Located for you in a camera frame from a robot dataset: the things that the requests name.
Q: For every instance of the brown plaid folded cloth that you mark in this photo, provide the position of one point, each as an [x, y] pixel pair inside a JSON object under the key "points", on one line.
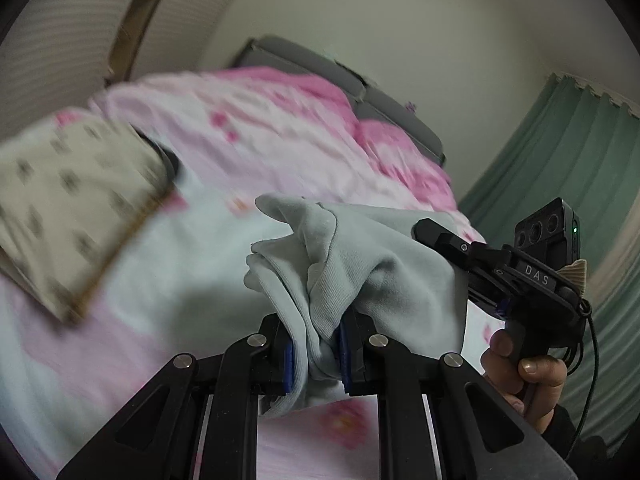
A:
{"points": [[125, 240]]}

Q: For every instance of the wooden open shelf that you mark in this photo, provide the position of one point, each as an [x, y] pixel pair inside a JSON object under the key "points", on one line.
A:
{"points": [[142, 15]]}

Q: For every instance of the pink floral blanket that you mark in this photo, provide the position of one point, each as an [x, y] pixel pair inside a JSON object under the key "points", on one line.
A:
{"points": [[225, 140]]}

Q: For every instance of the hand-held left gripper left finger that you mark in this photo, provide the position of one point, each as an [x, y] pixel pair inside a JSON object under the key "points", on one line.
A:
{"points": [[289, 360]]}

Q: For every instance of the light grey shirt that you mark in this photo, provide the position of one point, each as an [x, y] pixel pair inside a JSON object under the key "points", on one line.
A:
{"points": [[350, 270]]}

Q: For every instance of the person's right hand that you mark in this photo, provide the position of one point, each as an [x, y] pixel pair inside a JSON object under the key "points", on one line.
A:
{"points": [[530, 375]]}

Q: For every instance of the cream printed folded garment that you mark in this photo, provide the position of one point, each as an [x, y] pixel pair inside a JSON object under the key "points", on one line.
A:
{"points": [[70, 200]]}

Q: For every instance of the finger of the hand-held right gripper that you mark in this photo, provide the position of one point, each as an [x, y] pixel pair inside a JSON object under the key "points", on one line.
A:
{"points": [[450, 242], [487, 292]]}

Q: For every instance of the white louvered wardrobe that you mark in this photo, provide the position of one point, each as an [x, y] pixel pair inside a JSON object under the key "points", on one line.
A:
{"points": [[60, 15]]}

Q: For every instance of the green curtain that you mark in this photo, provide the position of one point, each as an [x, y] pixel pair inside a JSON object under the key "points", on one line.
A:
{"points": [[565, 150]]}

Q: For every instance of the grey padded headboard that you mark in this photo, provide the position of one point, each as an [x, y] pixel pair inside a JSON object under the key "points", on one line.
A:
{"points": [[350, 80]]}

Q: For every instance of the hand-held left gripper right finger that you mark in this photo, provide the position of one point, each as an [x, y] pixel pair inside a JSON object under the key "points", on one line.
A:
{"points": [[345, 355]]}

